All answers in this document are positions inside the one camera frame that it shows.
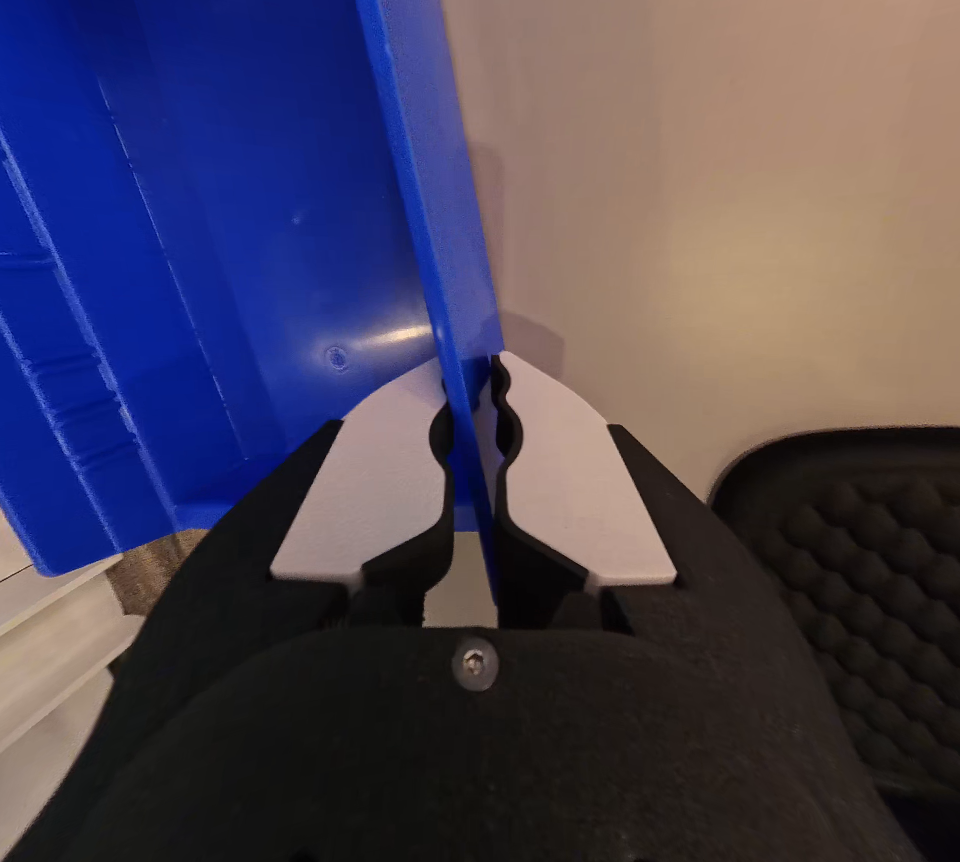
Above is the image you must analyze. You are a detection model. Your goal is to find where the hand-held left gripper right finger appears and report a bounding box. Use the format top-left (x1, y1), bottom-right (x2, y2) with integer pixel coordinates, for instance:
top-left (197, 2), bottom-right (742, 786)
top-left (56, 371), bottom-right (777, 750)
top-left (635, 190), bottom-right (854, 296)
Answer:
top-left (491, 351), bottom-right (678, 617)

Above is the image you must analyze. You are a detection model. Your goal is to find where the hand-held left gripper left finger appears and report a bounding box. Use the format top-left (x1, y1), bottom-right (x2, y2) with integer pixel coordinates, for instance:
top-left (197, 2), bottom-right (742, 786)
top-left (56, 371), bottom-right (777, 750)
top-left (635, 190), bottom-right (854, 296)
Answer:
top-left (268, 360), bottom-right (457, 612)

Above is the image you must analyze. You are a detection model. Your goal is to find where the blue plastic bin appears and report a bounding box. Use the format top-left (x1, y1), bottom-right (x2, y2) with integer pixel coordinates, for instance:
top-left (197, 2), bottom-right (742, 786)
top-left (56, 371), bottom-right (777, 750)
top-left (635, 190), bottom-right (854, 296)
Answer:
top-left (0, 0), bottom-right (505, 608)

